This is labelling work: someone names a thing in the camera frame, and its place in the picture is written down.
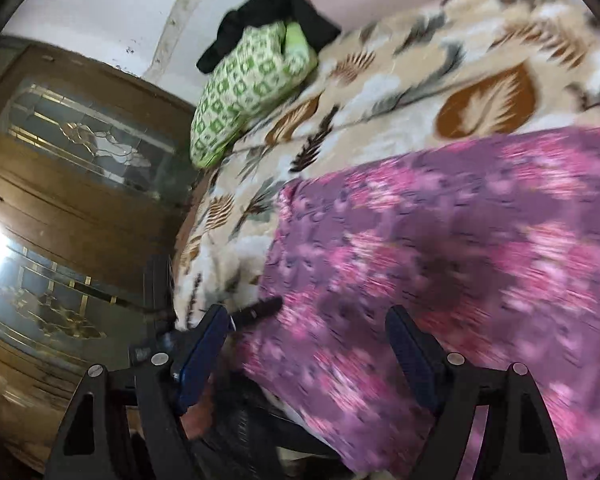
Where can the beige leaf-pattern blanket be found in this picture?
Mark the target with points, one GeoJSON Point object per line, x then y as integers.
{"type": "Point", "coordinates": [421, 78]}

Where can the green white patterned pillow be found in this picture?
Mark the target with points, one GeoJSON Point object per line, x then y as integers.
{"type": "Point", "coordinates": [265, 66]}

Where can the wooden glass-panel door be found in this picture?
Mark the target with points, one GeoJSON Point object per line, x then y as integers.
{"type": "Point", "coordinates": [95, 182]}

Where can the person left hand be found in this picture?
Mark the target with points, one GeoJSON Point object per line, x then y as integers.
{"type": "Point", "coordinates": [198, 418]}

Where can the black garment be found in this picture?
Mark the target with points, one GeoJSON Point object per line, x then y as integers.
{"type": "Point", "coordinates": [317, 29]}

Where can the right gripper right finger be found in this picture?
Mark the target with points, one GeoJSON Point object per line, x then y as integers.
{"type": "Point", "coordinates": [496, 417]}

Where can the purple floral long-sleeve shirt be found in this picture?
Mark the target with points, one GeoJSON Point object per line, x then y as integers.
{"type": "Point", "coordinates": [492, 246]}

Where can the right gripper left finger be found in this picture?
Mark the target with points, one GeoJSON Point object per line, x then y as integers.
{"type": "Point", "coordinates": [125, 424]}

